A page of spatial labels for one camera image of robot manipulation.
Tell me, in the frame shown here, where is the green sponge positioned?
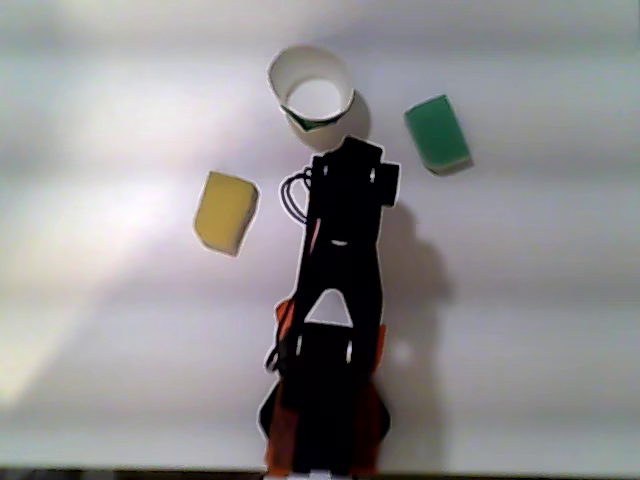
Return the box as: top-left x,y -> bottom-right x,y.
402,94 -> 474,177

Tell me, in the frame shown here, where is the orange tape strip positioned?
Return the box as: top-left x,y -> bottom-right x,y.
263,392 -> 302,477
372,323 -> 387,377
275,297 -> 297,341

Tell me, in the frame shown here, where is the black cable bundle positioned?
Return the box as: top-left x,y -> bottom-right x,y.
278,167 -> 315,227

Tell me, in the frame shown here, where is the yellow sponge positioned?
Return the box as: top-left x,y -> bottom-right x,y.
192,170 -> 261,258

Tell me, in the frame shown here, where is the white paper cup green wrap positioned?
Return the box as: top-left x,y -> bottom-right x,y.
266,44 -> 357,154

